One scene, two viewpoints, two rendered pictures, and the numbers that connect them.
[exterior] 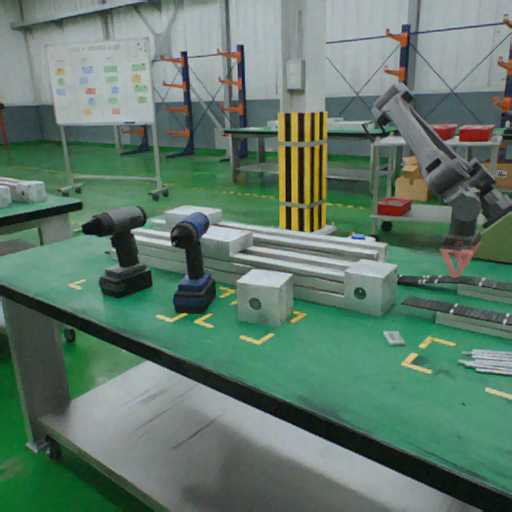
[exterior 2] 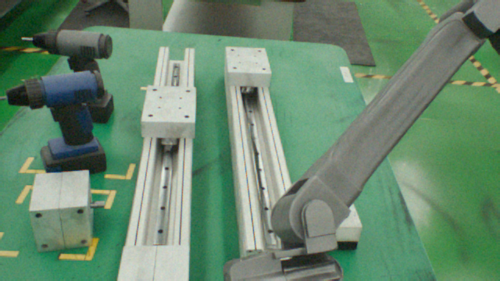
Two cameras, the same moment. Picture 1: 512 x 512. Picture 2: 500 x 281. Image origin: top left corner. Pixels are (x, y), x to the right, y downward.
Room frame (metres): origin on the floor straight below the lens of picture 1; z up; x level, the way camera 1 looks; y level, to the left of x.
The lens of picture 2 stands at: (0.84, -0.74, 1.44)
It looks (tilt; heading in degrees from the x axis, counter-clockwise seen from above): 33 degrees down; 47
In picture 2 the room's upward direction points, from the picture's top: 6 degrees clockwise
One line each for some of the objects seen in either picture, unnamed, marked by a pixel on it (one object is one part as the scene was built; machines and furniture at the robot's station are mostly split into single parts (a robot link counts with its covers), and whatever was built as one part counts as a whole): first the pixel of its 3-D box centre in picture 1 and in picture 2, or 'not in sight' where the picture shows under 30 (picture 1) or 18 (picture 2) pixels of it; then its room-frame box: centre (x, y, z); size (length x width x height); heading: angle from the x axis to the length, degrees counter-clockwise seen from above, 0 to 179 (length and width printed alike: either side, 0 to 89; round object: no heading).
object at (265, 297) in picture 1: (267, 295); (71, 209); (1.07, -0.04, 0.83); 0.11 x 0.10 x 0.10; 154
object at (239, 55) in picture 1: (176, 105); not in sight; (11.63, 1.47, 1.10); 3.30 x 0.90 x 2.20; 50
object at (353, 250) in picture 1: (256, 244); (253, 136); (1.51, -0.03, 0.82); 0.80 x 0.10 x 0.09; 55
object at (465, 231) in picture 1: (463, 225); not in sight; (1.17, -0.51, 0.95); 0.10 x 0.07 x 0.07; 146
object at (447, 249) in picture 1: (457, 257); not in sight; (1.15, -0.50, 0.88); 0.07 x 0.07 x 0.09; 56
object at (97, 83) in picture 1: (106, 122); not in sight; (6.87, 1.80, 0.97); 1.51 x 0.50 x 1.95; 70
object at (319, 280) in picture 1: (219, 260); (170, 134); (1.35, 0.08, 0.82); 0.80 x 0.10 x 0.09; 55
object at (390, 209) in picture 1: (428, 183); not in sight; (4.20, -1.52, 0.50); 1.03 x 0.55 x 1.01; 62
